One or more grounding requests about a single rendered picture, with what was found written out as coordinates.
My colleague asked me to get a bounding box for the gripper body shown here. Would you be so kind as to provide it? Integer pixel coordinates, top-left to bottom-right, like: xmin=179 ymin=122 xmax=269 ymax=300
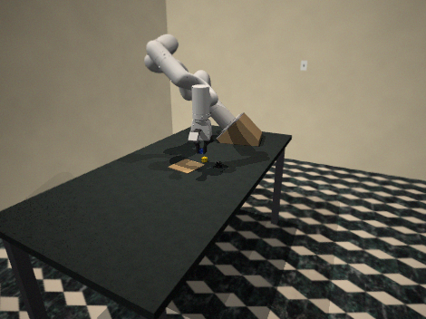
xmin=191 ymin=119 xmax=212 ymax=140

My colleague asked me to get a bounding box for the tan flat mat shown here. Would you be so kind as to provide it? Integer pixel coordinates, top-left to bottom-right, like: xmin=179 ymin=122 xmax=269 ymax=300
xmin=168 ymin=159 xmax=205 ymax=174

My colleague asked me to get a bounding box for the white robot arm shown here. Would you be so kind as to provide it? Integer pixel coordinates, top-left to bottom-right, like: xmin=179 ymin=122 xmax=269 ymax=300
xmin=144 ymin=34 xmax=240 ymax=134

